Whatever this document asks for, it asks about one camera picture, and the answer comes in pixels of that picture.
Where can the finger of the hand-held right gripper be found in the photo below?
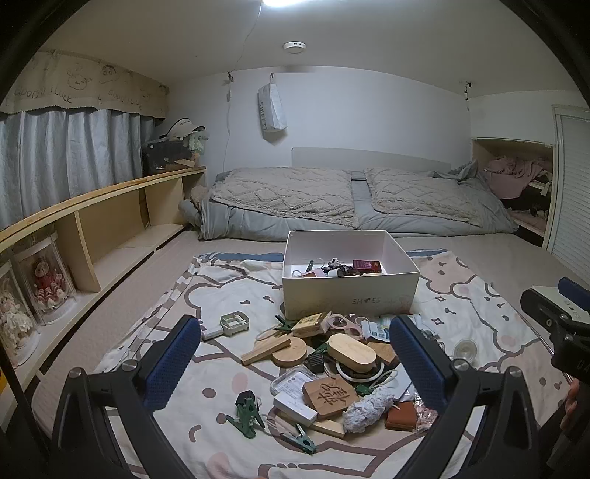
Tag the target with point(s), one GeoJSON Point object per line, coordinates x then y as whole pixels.
{"type": "Point", "coordinates": [551, 320]}
{"type": "Point", "coordinates": [574, 289]}

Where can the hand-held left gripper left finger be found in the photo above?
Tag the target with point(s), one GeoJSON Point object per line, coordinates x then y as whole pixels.
{"type": "Point", "coordinates": [173, 364]}

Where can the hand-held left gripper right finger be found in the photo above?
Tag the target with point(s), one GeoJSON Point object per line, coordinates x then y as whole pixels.
{"type": "Point", "coordinates": [417, 364]}

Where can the oval wooden box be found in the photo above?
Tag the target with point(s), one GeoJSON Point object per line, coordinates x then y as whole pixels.
{"type": "Point", "coordinates": [352, 352]}

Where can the white shoe box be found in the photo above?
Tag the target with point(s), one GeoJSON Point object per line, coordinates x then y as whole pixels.
{"type": "Point", "coordinates": [345, 294]}

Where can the person's right hand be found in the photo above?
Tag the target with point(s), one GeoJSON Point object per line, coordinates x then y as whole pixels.
{"type": "Point", "coordinates": [578, 405]}

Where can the plain wooden square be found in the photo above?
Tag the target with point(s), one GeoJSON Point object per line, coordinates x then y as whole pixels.
{"type": "Point", "coordinates": [382, 353]}

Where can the clear tape roll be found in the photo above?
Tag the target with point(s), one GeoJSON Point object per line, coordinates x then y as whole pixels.
{"type": "Point", "coordinates": [464, 350]}

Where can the brown leather wallet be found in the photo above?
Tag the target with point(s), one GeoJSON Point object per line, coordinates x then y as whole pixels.
{"type": "Point", "coordinates": [400, 417]}

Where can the pink glasses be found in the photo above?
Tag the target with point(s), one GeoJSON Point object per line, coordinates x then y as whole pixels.
{"type": "Point", "coordinates": [348, 324]}

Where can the green clothespin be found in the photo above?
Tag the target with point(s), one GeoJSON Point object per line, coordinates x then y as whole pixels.
{"type": "Point", "coordinates": [246, 410]}
{"type": "Point", "coordinates": [302, 440]}
{"type": "Point", "coordinates": [285, 324]}

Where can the cartoon printed blanket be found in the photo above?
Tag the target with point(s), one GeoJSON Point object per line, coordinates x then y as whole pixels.
{"type": "Point", "coordinates": [221, 285]}

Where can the wooden wedge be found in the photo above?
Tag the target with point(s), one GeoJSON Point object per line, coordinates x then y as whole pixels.
{"type": "Point", "coordinates": [265, 351]}

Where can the carved wooden coaster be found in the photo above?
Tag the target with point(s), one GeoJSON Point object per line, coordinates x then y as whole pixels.
{"type": "Point", "coordinates": [329, 396]}

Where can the small black cube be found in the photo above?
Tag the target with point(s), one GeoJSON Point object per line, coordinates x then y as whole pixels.
{"type": "Point", "coordinates": [317, 363]}

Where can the white louvered door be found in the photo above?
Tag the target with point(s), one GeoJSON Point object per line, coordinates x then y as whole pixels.
{"type": "Point", "coordinates": [571, 184]}

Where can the flat wooden board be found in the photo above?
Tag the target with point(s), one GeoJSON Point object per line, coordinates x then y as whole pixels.
{"type": "Point", "coordinates": [329, 428]}

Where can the small red box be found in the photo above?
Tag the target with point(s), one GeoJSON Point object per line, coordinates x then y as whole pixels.
{"type": "Point", "coordinates": [367, 266]}

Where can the printed wooden block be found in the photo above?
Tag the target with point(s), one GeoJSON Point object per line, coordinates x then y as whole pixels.
{"type": "Point", "coordinates": [311, 324]}

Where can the round wooden disc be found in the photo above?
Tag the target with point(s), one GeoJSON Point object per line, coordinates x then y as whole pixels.
{"type": "Point", "coordinates": [292, 352]}

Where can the clear plastic case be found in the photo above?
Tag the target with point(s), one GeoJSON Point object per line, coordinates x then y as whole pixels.
{"type": "Point", "coordinates": [292, 380]}

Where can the panda figurine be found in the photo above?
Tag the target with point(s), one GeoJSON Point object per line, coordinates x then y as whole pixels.
{"type": "Point", "coordinates": [335, 266]}

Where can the white rectangular power bank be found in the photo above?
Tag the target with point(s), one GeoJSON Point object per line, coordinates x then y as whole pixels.
{"type": "Point", "coordinates": [295, 407]}

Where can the pink clothes pile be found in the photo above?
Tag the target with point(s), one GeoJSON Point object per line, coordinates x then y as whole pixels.
{"type": "Point", "coordinates": [511, 172]}

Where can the bear doll in clear case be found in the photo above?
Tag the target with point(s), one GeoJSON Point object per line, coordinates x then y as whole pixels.
{"type": "Point", "coordinates": [46, 281]}

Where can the wooden shelf unit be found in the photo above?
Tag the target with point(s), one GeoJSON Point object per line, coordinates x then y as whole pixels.
{"type": "Point", "coordinates": [115, 216]}

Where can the wooden closet niche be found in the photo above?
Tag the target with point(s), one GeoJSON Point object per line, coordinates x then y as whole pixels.
{"type": "Point", "coordinates": [484, 152]}

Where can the white doll in clear case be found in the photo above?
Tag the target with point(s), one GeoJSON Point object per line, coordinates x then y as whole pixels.
{"type": "Point", "coordinates": [14, 318]}

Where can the beige quilted blanket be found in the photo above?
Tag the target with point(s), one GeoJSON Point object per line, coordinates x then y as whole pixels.
{"type": "Point", "coordinates": [281, 193]}
{"type": "Point", "coordinates": [424, 193]}

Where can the light wooden block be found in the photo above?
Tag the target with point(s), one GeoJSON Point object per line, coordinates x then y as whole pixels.
{"type": "Point", "coordinates": [186, 162]}

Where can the dark bag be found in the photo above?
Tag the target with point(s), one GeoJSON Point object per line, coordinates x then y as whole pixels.
{"type": "Point", "coordinates": [161, 156]}

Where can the white headboard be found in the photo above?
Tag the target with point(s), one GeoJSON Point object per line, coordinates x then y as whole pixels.
{"type": "Point", "coordinates": [368, 159]}

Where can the green plush toy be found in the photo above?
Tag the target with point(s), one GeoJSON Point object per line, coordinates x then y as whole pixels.
{"type": "Point", "coordinates": [197, 142]}

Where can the grey curtain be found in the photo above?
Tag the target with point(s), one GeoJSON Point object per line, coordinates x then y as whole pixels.
{"type": "Point", "coordinates": [69, 152]}

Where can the white cap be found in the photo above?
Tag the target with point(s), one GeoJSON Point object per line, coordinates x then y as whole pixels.
{"type": "Point", "coordinates": [182, 126]}

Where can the hanging white paper bag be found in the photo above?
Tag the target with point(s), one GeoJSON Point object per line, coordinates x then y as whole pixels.
{"type": "Point", "coordinates": [273, 113]}

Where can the beige doodle curtain valance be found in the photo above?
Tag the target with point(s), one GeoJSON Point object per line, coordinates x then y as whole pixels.
{"type": "Point", "coordinates": [69, 85]}

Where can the white smoke detector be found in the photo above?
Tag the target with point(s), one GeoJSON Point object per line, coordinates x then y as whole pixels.
{"type": "Point", "coordinates": [294, 46]}

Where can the ceiling light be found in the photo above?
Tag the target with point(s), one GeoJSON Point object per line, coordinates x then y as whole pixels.
{"type": "Point", "coordinates": [283, 2]}

